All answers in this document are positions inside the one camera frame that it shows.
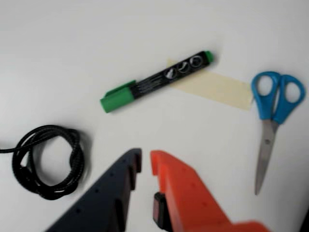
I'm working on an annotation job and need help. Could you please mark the green marker with black barrel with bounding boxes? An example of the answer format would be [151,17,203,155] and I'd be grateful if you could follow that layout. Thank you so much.
[99,50,215,115]

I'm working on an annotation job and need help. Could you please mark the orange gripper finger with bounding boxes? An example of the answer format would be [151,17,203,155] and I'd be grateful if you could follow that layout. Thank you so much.
[150,149,271,232]

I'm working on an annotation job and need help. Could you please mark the blue handled scissors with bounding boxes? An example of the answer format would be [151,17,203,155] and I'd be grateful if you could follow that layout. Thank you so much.
[250,70,306,196]

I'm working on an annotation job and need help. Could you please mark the black coiled USB cable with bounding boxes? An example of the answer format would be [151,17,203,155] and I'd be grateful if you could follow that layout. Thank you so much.
[0,124,85,201]

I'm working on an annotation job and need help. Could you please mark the beige masking tape strip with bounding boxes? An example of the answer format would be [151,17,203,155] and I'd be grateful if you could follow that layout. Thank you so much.
[167,58,253,112]

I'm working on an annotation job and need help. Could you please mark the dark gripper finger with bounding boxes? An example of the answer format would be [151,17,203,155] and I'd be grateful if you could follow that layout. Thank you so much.
[45,148,143,232]

